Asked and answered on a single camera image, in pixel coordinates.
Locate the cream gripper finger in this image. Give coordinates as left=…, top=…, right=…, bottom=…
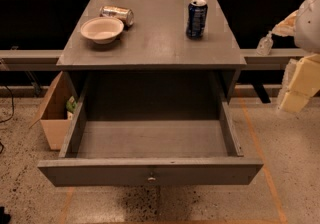
left=272, top=11, right=297, bottom=37
left=277, top=54, right=320, bottom=113

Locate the blue pepsi can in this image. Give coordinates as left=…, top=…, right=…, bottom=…
left=186, top=0, right=208, bottom=39

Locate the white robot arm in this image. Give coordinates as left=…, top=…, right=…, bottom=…
left=272, top=0, right=320, bottom=113

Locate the silver can lying down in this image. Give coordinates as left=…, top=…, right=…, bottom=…
left=100, top=5, right=134, bottom=27

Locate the open grey top drawer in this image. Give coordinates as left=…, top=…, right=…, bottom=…
left=38, top=77, right=263, bottom=187

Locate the grey wooden cabinet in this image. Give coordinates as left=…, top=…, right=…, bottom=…
left=58, top=0, right=245, bottom=121

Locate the white paper bowl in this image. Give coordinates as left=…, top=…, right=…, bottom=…
left=80, top=17, right=124, bottom=44

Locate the green item in box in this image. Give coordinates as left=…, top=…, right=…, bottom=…
left=66, top=96, right=77, bottom=113

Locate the cardboard box on floor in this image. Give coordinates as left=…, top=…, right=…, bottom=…
left=30, top=71, right=78, bottom=150

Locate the black cable on floor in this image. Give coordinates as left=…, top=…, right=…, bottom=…
left=0, top=84, right=15, bottom=154

